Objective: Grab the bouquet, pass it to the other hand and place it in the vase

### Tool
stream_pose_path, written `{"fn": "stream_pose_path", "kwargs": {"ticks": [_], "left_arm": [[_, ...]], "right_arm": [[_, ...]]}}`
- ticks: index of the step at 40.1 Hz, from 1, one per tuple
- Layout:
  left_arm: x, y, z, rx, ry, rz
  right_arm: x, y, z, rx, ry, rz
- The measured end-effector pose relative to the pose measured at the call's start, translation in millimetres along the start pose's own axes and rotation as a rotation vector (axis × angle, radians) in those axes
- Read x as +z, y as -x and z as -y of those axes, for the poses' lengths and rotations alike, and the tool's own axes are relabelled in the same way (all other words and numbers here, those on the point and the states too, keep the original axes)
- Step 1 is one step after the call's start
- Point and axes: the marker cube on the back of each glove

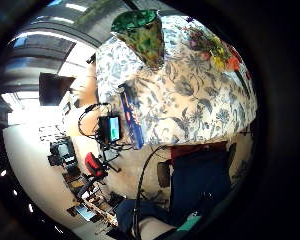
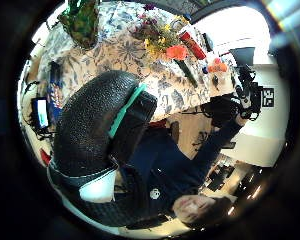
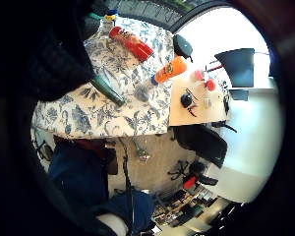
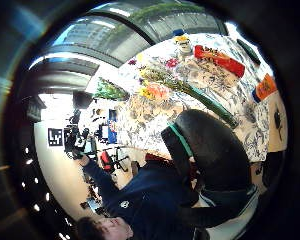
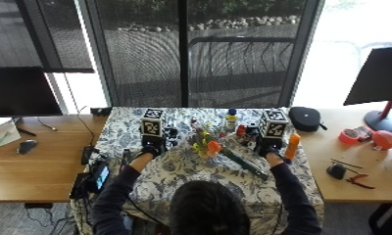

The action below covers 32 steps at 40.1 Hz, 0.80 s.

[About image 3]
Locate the red tube can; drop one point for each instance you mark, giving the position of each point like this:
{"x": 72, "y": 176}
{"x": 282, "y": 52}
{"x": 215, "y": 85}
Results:
{"x": 131, "y": 43}

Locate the black monitor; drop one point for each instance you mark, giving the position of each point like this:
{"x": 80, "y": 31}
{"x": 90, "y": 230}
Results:
{"x": 239, "y": 67}

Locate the shelf of mixed items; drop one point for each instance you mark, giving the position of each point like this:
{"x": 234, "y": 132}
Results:
{"x": 183, "y": 208}

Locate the clear bottle with yellow cap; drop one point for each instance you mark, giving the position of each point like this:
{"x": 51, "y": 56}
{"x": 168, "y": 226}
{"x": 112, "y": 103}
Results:
{"x": 107, "y": 23}

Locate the black office chair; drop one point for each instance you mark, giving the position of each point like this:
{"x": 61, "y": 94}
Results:
{"x": 201, "y": 144}

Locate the black oval device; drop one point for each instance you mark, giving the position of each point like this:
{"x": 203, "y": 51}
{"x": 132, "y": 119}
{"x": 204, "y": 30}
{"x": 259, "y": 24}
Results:
{"x": 182, "y": 46}

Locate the red tool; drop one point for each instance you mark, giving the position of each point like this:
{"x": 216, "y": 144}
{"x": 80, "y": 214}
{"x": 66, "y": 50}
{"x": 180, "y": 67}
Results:
{"x": 189, "y": 182}

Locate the blue floral tablecloth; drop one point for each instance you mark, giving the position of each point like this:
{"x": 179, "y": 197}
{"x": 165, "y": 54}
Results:
{"x": 98, "y": 114}

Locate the red capped item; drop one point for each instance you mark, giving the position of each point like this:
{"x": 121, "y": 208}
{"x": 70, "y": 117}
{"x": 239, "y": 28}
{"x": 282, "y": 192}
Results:
{"x": 210, "y": 84}
{"x": 199, "y": 74}

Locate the beige side table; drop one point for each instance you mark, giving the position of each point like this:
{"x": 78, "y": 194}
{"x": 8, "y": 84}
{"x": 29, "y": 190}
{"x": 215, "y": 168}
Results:
{"x": 206, "y": 113}

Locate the the person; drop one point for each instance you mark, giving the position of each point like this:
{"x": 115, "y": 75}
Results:
{"x": 78, "y": 173}

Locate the black round device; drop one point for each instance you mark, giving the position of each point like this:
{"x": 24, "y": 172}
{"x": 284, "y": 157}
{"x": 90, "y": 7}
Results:
{"x": 186, "y": 99}

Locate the green bottle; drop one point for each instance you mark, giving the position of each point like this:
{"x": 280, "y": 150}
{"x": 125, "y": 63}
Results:
{"x": 108, "y": 91}

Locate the small dark box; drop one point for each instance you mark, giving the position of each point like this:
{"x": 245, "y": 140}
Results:
{"x": 239, "y": 94}

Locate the orange bottle with blue cap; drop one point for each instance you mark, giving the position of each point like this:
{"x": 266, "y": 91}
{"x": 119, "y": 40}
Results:
{"x": 171, "y": 69}

